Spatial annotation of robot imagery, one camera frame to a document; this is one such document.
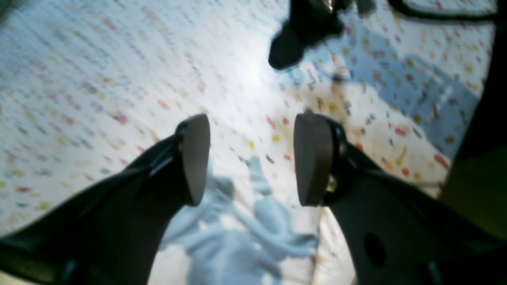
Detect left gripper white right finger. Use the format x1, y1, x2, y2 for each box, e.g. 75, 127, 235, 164
294, 112, 507, 285

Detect black cables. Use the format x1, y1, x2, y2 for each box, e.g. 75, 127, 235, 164
386, 0, 499, 22

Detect terrazzo patterned tablecloth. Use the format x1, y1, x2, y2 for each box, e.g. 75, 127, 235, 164
1, 0, 496, 285

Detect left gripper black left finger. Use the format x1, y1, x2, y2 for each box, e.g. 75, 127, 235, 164
0, 114, 210, 285

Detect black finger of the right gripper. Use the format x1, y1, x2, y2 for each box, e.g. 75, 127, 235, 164
268, 0, 352, 71

